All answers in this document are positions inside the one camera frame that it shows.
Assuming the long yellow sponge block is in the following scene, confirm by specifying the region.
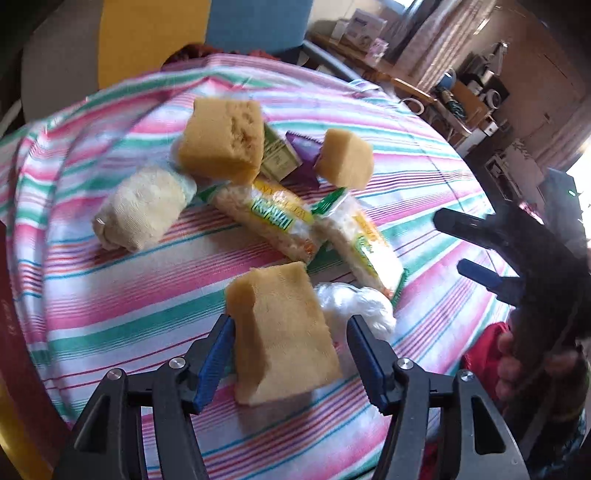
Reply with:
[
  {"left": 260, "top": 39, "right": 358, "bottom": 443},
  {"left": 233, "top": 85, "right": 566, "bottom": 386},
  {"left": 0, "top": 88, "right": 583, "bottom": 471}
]
[{"left": 225, "top": 261, "right": 343, "bottom": 407}]

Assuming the wooden desk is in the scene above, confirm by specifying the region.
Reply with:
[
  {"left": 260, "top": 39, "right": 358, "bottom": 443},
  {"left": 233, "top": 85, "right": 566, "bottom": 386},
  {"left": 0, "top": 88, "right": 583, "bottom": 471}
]
[{"left": 309, "top": 32, "right": 462, "bottom": 139}]

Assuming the clear plastic bag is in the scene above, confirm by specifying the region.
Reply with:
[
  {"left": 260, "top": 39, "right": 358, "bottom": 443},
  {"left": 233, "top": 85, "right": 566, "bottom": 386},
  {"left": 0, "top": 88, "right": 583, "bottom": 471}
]
[{"left": 314, "top": 282, "right": 397, "bottom": 342}]

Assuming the small yellow sponge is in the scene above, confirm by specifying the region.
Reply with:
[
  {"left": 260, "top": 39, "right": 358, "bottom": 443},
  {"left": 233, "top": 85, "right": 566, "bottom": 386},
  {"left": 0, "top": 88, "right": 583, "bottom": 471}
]
[{"left": 314, "top": 129, "right": 375, "bottom": 190}]

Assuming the person's right hand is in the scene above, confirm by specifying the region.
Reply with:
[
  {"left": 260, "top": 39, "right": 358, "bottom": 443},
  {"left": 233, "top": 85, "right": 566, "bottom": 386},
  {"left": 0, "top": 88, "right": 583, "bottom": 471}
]
[{"left": 496, "top": 329, "right": 581, "bottom": 404}]

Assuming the large square yellow sponge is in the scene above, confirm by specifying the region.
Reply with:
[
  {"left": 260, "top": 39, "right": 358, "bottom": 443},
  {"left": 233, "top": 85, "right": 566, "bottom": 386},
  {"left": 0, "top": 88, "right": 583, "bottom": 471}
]
[{"left": 178, "top": 98, "right": 266, "bottom": 183}]

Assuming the noodle packet with green label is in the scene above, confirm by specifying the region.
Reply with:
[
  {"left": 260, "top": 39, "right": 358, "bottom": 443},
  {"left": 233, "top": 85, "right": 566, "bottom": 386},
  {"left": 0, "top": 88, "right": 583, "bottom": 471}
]
[
  {"left": 311, "top": 187, "right": 409, "bottom": 303},
  {"left": 198, "top": 180, "right": 328, "bottom": 266}
]

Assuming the cream towel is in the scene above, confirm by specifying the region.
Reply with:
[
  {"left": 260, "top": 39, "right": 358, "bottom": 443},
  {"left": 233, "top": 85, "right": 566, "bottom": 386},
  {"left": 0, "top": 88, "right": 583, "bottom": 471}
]
[{"left": 91, "top": 166, "right": 198, "bottom": 252}]

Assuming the purple snack packet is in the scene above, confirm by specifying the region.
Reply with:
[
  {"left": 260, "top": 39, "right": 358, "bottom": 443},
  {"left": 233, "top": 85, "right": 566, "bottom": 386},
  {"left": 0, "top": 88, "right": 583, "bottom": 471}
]
[{"left": 285, "top": 130, "right": 324, "bottom": 185}]

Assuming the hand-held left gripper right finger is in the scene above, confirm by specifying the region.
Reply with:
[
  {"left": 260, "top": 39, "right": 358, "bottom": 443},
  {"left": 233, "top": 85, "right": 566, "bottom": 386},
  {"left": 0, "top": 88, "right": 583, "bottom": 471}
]
[{"left": 346, "top": 314, "right": 532, "bottom": 480}]

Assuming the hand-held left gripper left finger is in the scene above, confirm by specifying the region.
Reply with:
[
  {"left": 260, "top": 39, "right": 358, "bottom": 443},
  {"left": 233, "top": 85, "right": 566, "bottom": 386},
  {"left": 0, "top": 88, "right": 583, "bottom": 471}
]
[{"left": 53, "top": 314, "right": 238, "bottom": 480}]

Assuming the white printed box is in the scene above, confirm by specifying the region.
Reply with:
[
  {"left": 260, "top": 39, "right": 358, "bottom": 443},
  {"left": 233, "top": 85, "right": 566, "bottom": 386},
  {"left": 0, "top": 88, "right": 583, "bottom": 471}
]
[{"left": 346, "top": 14, "right": 389, "bottom": 47}]

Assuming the blue yellow grey sofa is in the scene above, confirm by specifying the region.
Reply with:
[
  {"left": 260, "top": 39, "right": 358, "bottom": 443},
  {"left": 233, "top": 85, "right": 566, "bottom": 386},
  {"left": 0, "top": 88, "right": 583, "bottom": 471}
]
[{"left": 21, "top": 0, "right": 363, "bottom": 123}]

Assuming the cluttered shelf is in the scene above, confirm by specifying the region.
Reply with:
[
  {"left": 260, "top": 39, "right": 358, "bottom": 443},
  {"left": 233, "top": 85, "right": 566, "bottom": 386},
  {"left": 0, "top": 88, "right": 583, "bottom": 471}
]
[{"left": 434, "top": 41, "right": 511, "bottom": 139}]

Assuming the small green carton box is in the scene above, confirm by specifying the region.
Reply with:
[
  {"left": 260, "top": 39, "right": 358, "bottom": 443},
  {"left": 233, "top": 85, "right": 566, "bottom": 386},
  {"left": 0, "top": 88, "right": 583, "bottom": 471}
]
[{"left": 259, "top": 124, "right": 301, "bottom": 183}]

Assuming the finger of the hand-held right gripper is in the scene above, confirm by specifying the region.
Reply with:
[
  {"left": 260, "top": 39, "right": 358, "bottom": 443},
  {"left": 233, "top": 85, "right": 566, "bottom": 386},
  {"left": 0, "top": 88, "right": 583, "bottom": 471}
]
[
  {"left": 433, "top": 207, "right": 513, "bottom": 252},
  {"left": 457, "top": 258, "right": 525, "bottom": 308}
]

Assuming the patterned curtain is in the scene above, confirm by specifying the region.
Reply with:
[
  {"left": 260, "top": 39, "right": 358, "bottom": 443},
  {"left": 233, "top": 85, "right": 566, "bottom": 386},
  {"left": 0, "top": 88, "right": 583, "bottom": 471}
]
[{"left": 402, "top": 0, "right": 495, "bottom": 88}]

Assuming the pink green striped blanket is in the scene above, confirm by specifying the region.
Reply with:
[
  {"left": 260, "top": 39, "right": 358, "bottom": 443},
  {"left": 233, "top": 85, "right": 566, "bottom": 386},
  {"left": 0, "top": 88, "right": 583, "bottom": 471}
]
[{"left": 0, "top": 53, "right": 522, "bottom": 480}]

